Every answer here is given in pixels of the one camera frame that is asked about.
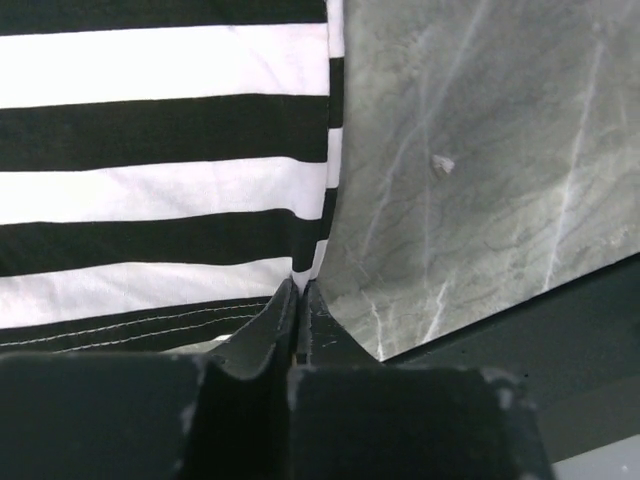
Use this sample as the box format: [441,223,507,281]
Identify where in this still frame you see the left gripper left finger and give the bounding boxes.
[1,280,298,479]

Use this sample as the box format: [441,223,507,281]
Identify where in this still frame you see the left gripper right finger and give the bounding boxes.
[287,283,553,479]

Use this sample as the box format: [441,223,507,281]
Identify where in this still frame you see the black white striped tank top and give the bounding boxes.
[1,1,345,353]

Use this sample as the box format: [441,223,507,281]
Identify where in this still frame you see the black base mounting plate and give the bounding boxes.
[387,255,639,462]

